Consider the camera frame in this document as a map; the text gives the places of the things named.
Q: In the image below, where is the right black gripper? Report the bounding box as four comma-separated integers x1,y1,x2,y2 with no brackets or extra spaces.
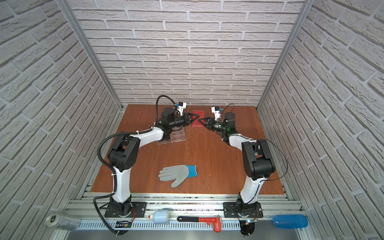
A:
199,118,228,135

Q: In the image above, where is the clear acrylic card organizer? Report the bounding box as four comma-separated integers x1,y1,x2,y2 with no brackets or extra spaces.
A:
157,127,186,145

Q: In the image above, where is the red leather card holder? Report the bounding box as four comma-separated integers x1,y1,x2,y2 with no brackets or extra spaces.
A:
192,110,205,128

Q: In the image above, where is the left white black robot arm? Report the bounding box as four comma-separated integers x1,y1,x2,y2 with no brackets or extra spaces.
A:
93,95,199,216

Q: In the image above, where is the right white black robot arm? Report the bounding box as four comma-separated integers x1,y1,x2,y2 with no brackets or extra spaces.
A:
199,106,277,216

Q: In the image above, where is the grey blue work glove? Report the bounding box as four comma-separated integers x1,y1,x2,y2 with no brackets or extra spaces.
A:
158,165,198,188

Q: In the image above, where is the red black pipe wrench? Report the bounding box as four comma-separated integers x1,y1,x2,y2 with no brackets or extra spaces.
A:
176,215,223,234

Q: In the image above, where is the white plastic bottle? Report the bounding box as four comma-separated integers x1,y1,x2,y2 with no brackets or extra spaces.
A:
148,209,170,225

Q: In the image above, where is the blue plastic bottle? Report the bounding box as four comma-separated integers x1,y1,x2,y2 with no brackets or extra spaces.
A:
273,215,309,229

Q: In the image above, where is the silver drink can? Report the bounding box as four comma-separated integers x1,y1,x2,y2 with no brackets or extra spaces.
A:
45,214,81,231

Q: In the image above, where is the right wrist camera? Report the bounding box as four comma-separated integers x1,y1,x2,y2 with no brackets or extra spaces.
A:
211,106,223,121

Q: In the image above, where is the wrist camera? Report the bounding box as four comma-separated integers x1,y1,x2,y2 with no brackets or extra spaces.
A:
175,102,187,117
211,106,223,121

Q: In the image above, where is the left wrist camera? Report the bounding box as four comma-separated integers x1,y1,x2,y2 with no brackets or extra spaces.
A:
175,102,187,117

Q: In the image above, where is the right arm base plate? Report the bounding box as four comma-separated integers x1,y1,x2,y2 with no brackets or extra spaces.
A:
223,202,264,219

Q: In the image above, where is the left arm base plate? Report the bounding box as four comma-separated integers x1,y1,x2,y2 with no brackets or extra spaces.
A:
104,201,147,218

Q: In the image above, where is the aluminium rail frame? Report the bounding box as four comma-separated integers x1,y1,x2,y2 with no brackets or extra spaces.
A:
52,192,314,240

